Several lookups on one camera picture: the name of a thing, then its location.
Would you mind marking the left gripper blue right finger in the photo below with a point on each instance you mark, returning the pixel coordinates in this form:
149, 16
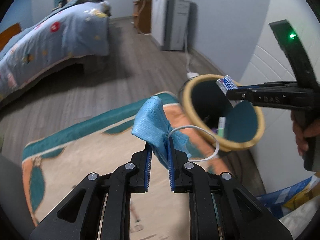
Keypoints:
171, 165

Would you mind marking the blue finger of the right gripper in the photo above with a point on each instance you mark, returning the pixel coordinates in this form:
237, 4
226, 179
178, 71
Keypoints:
253, 87
246, 94

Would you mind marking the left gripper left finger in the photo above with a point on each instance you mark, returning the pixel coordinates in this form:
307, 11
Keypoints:
147, 169

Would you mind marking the blue white small packet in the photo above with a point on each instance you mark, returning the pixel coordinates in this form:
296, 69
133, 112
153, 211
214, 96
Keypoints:
225, 84

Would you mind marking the blue face mask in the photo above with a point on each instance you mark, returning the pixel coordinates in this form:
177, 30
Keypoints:
152, 126

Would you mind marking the white barcode box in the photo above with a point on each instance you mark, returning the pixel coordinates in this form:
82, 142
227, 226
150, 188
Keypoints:
221, 129

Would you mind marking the yellow teal trash bin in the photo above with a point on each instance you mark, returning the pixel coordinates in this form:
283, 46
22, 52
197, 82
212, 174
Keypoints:
204, 103

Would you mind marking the right hand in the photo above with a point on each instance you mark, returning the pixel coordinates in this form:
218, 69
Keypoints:
301, 134

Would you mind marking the teal orange floor rug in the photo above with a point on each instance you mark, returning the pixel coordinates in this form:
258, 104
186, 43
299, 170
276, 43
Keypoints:
54, 165

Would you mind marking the white power strip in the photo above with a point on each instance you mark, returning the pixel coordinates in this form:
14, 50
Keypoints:
191, 75

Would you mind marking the blue yellow bag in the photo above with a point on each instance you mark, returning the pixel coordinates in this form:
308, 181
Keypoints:
282, 202

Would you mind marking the grey white cabinet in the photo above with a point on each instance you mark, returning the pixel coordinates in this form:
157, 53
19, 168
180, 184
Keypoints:
169, 20

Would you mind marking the wooden side table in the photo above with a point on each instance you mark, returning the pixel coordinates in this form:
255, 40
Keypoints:
142, 16

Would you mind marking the bed with blue quilt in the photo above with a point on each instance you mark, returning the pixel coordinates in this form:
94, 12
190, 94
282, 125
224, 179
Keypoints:
78, 29

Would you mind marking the wooden headboard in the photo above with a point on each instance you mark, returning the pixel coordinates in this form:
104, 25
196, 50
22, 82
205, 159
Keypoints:
8, 33

